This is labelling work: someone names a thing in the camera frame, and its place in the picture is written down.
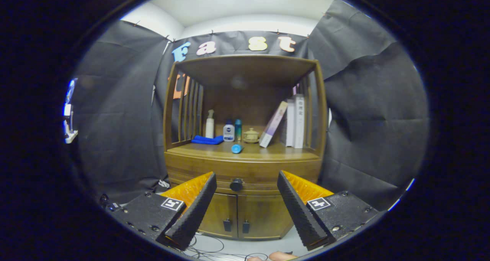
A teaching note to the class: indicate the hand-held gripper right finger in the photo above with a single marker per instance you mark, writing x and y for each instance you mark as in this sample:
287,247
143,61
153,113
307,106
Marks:
298,215

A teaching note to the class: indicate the purple white leaning book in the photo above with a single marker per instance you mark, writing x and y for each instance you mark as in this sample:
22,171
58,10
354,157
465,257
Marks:
273,125

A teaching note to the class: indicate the brown wooden drawer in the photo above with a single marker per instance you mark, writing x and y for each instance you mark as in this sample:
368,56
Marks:
214,167

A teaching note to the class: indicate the blue white tube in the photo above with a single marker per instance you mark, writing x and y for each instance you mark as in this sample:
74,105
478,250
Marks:
236,149

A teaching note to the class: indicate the brown wooden cabinet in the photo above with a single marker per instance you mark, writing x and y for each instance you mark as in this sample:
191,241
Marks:
245,69

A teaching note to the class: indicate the teal slim bottle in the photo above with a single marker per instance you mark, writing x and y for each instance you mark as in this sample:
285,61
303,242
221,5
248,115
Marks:
238,131

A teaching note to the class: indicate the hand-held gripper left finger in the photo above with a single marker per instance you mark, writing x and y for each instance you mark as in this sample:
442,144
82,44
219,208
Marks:
195,215

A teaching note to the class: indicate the white book black characters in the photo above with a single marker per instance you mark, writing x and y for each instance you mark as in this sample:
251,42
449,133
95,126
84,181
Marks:
299,121

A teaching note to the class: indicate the ceramic lidded teacup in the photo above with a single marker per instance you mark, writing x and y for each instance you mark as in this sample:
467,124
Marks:
251,136

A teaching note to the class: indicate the white lotion bottle blue cap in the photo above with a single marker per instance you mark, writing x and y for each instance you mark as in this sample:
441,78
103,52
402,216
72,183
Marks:
229,134

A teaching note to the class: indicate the wooden countertop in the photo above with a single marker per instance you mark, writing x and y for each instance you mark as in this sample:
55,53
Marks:
275,152

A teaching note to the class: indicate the plain white book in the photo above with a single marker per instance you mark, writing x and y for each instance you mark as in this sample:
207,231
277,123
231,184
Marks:
290,125

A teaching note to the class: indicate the wooden cabinet door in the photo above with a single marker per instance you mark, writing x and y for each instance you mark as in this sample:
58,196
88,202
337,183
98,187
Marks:
264,215
218,211

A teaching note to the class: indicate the blue folded cloth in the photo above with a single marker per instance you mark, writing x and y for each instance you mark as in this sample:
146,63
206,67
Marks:
206,140

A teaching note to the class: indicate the black round drawer knob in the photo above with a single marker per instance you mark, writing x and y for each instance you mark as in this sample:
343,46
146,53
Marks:
236,185

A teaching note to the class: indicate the white pump bottle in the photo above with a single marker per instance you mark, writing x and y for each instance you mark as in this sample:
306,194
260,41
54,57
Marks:
209,129

